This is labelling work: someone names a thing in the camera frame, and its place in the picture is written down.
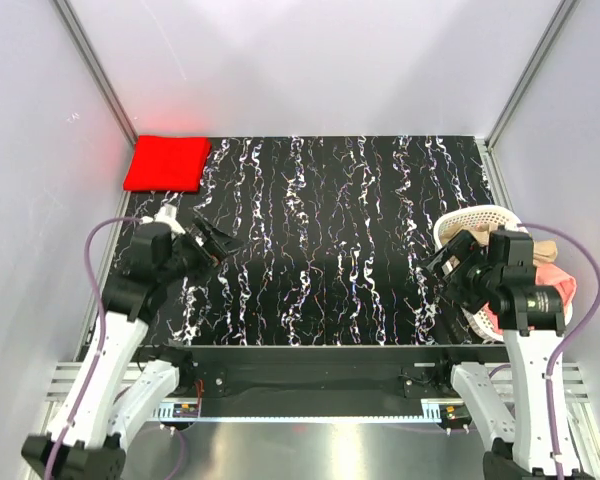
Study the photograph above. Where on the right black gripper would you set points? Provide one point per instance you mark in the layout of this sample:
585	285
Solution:
466	248

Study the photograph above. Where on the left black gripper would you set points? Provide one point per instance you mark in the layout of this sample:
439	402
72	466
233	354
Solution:
215	246

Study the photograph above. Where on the beige t shirt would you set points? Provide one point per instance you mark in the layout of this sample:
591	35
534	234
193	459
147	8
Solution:
544	252

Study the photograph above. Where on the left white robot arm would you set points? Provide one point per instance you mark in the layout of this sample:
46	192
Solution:
99	419

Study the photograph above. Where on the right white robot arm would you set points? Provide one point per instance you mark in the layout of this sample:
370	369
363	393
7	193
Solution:
531	440

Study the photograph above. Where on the white plastic laundry basket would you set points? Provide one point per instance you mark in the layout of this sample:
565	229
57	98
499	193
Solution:
473	216

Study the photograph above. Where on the folded red t shirt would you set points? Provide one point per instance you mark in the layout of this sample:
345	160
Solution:
167	164

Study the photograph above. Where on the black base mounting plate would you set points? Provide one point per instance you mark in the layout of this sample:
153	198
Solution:
227	371

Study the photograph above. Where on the pink t shirt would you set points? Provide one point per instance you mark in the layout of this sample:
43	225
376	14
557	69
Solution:
486	324

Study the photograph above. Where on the right electronics board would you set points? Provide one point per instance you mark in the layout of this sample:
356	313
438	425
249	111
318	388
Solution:
456	413

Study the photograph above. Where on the electronics board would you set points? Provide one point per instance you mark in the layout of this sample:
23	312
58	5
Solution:
456	413
186	410

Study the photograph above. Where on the left electronics board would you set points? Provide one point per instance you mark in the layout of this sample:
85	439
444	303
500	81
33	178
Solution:
186	410

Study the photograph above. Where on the left aluminium corner post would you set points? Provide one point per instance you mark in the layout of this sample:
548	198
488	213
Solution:
87	52

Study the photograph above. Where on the aluminium corner post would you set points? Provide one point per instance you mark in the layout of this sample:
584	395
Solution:
558	21
87	52

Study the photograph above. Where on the right aluminium corner post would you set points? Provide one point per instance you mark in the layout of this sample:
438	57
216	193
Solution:
558	21

